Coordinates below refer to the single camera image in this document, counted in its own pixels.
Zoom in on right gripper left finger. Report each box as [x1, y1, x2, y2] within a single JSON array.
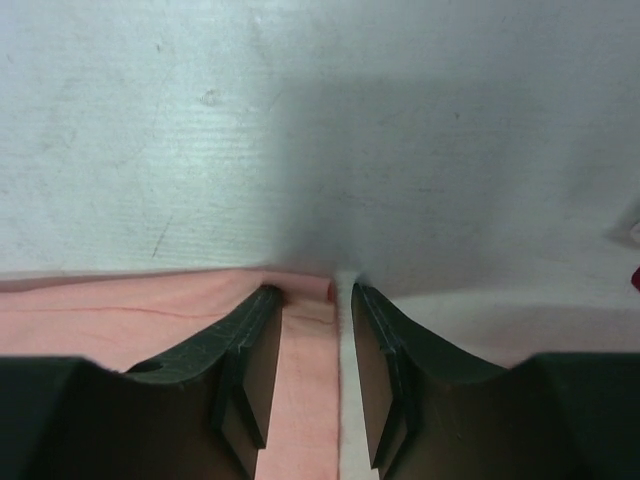
[[1, 285, 284, 479]]

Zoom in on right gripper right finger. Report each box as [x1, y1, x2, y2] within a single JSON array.
[[352, 283, 639, 479]]

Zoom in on pink t shirt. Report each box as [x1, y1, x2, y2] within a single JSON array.
[[1, 270, 340, 479]]

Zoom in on folded dark red t shirt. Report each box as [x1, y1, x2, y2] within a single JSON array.
[[631, 268, 640, 291]]

